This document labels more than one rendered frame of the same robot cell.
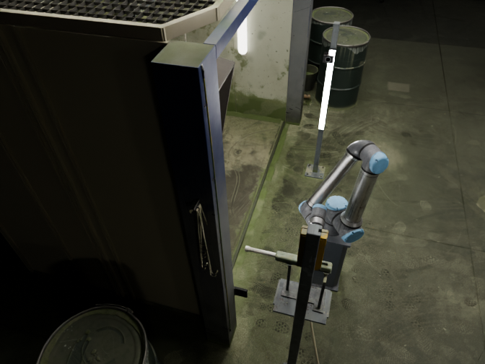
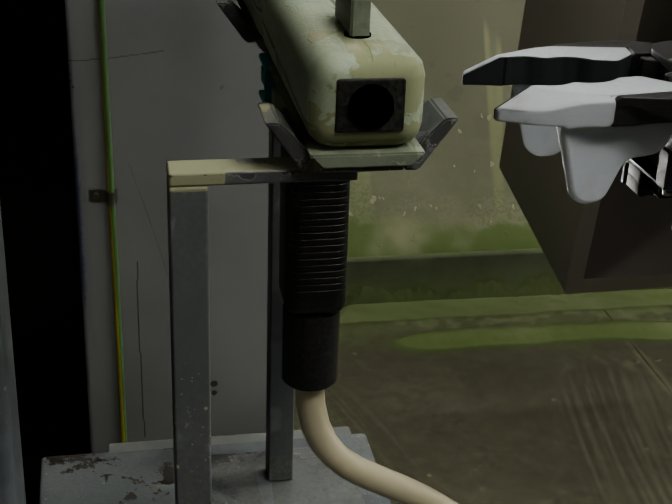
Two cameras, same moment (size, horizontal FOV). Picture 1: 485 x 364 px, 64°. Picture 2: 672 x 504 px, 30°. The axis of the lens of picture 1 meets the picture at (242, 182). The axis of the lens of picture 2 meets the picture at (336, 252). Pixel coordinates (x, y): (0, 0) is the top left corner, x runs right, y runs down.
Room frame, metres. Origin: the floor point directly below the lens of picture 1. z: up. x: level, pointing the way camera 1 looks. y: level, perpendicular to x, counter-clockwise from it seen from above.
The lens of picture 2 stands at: (0.91, -0.87, 1.28)
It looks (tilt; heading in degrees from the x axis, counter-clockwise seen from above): 25 degrees down; 61
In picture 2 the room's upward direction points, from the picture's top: 2 degrees clockwise
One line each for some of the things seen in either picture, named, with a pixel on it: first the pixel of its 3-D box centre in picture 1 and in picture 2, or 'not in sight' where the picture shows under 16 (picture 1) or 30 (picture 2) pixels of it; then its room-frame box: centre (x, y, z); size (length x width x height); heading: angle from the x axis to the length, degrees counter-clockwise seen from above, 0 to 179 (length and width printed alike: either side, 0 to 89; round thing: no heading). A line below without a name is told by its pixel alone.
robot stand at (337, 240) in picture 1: (326, 250); not in sight; (1.82, -0.66, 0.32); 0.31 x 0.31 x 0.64; 72
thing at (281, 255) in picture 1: (286, 266); (280, 105); (1.22, -0.23, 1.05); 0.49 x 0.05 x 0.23; 72
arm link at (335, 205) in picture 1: (335, 210); not in sight; (1.81, -0.66, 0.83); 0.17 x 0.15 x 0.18; 18
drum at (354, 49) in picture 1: (341, 68); not in sight; (4.54, -1.32, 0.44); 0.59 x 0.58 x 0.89; 177
